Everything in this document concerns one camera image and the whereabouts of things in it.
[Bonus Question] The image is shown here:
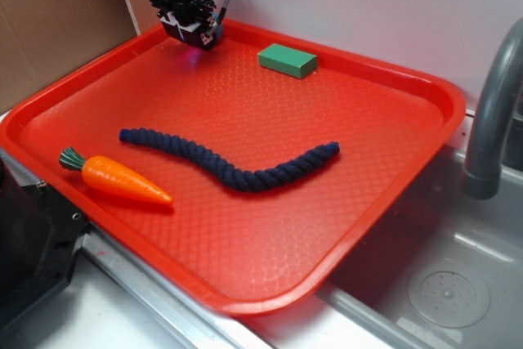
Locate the grey toy sink basin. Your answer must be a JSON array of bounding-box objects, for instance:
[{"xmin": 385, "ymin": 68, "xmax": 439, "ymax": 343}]
[{"xmin": 248, "ymin": 149, "xmax": 522, "ymax": 348}]

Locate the grey toy faucet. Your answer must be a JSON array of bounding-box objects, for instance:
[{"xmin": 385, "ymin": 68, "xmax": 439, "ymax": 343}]
[{"xmin": 462, "ymin": 20, "xmax": 522, "ymax": 199}]

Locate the dark blue rope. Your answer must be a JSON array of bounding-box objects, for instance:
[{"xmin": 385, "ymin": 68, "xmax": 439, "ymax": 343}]
[{"xmin": 118, "ymin": 128, "xmax": 341, "ymax": 194}]

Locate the green wooden block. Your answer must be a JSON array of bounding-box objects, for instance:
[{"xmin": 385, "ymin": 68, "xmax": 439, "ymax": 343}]
[{"xmin": 257, "ymin": 43, "xmax": 318, "ymax": 78}]

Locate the orange plastic toy carrot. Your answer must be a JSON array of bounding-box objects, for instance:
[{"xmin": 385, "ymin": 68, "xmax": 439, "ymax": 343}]
[{"xmin": 59, "ymin": 146, "xmax": 173, "ymax": 205}]

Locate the blue crocheted ball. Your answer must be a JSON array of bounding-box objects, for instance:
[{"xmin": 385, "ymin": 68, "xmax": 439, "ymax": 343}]
[{"xmin": 213, "ymin": 25, "xmax": 224, "ymax": 43}]

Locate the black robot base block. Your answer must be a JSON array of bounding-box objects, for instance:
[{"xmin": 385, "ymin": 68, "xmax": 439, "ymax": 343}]
[{"xmin": 1, "ymin": 162, "xmax": 86, "ymax": 332}]

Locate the brown cardboard panel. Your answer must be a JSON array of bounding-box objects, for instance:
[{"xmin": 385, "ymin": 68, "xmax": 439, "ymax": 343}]
[{"xmin": 1, "ymin": 0, "xmax": 157, "ymax": 113}]

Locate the red plastic tray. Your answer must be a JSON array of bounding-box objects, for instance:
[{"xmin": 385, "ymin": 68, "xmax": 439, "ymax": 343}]
[{"xmin": 1, "ymin": 21, "xmax": 466, "ymax": 315}]

